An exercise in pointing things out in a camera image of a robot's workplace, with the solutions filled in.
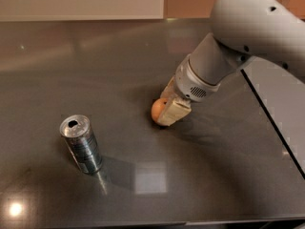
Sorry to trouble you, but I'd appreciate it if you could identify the orange fruit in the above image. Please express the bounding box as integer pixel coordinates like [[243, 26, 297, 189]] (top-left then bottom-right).
[[151, 98, 168, 122]]

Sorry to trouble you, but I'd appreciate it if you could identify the grey side table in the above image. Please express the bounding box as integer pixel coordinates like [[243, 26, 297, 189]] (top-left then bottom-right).
[[242, 57, 305, 176]]

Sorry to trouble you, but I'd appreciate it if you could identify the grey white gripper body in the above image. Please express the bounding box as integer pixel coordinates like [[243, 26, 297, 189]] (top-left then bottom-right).
[[173, 55, 220, 102]]

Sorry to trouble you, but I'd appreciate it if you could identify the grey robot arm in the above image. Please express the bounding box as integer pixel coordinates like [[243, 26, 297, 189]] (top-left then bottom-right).
[[152, 0, 305, 126]]

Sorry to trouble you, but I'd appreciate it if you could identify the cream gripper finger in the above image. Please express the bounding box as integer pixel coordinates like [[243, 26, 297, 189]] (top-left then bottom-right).
[[160, 77, 175, 99], [156, 94, 192, 126]]

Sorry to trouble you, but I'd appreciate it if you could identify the silver opened drink can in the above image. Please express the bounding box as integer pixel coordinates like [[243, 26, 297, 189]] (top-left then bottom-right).
[[59, 114, 102, 175]]

